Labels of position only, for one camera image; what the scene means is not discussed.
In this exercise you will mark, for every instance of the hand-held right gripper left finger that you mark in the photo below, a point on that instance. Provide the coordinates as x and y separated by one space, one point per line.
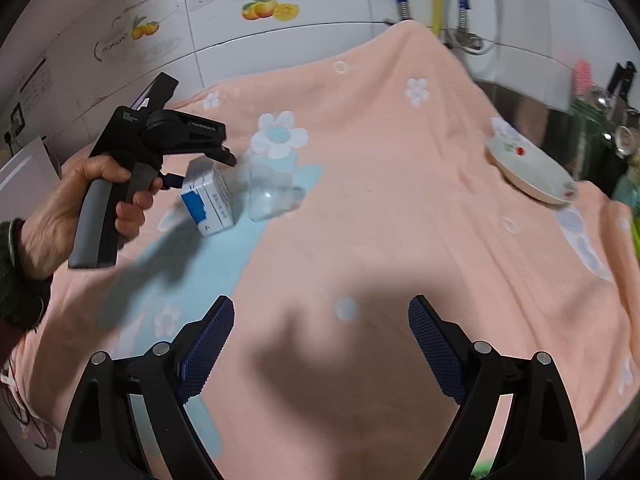
210 350

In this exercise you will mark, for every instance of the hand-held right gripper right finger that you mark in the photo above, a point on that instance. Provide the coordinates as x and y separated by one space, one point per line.
435 350

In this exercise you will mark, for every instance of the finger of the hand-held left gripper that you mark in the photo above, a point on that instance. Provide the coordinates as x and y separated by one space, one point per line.
172 181
220 155

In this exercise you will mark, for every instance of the white and blue box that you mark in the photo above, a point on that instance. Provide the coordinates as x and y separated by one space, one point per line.
210 205

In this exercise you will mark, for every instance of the person's left forearm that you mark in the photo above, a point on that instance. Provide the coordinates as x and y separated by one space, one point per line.
15 290

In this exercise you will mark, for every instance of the person's left hand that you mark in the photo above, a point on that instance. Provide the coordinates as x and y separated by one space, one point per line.
50 225

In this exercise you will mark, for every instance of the clear plastic cup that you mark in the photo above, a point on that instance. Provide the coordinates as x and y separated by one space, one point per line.
270 200

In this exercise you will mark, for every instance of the white panel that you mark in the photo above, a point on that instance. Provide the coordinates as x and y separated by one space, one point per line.
27 170

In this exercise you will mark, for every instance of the pink flowered towel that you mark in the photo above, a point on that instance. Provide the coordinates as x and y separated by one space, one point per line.
375 210

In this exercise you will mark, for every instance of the white plate with red print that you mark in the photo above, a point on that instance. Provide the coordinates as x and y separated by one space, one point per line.
530 170

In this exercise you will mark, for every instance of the glass jar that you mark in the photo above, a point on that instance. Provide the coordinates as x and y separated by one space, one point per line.
590 135

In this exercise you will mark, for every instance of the pink brush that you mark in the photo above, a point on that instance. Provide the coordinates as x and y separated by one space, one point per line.
582 76

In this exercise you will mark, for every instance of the wall power socket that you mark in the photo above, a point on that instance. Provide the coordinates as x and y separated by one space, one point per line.
16 120

